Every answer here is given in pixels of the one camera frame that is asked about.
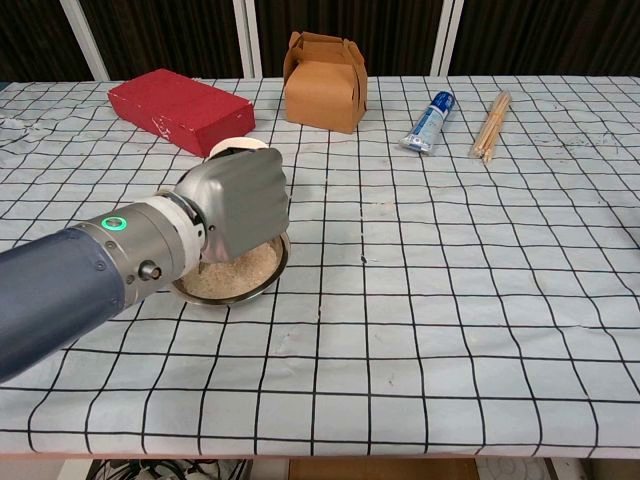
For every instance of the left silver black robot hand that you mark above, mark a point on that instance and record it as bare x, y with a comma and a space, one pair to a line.
245, 200

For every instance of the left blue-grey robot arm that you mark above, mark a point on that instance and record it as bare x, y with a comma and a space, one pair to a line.
60, 280

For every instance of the white paper cup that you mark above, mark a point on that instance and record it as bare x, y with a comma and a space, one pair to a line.
240, 145

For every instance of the steel bowl of rice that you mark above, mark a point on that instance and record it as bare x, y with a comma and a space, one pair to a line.
235, 277

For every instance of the red rectangular box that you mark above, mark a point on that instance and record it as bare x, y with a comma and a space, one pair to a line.
175, 105

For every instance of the brown cardboard takeaway box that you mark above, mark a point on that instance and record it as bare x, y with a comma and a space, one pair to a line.
325, 95

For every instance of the dark partition screen white frames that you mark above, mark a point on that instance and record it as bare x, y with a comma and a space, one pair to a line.
175, 30

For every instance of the blue white toothpaste tube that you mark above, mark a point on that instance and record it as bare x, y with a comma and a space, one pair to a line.
427, 125

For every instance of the white black checkered tablecloth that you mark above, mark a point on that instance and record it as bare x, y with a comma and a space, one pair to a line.
425, 300

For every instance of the bundle of wooden skewers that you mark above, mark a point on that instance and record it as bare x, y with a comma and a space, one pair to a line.
492, 127

